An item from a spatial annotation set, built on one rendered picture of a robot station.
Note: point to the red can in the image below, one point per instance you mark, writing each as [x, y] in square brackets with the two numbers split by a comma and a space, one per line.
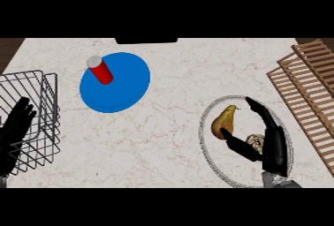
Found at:
[101, 71]

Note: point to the beige cupcake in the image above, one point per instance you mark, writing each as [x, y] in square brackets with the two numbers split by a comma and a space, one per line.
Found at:
[256, 141]

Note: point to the blue round plate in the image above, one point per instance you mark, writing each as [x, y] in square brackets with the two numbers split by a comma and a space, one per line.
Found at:
[118, 84]

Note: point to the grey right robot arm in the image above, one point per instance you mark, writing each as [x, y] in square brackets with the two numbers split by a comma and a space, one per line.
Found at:
[279, 181]

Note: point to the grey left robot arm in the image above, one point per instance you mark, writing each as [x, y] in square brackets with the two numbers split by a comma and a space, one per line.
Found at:
[2, 182]

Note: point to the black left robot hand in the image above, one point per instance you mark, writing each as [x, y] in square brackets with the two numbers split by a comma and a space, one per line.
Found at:
[14, 129]

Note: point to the yellow-brown pear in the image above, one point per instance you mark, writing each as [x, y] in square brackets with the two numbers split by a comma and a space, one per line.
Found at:
[225, 121]

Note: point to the black appliance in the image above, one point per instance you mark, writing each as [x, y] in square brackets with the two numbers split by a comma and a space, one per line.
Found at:
[147, 40]

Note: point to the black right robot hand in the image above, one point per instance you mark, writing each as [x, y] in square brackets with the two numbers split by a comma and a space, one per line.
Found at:
[274, 147]

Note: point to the wooden tiered shelf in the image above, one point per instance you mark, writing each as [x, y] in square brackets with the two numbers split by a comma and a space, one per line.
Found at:
[307, 97]

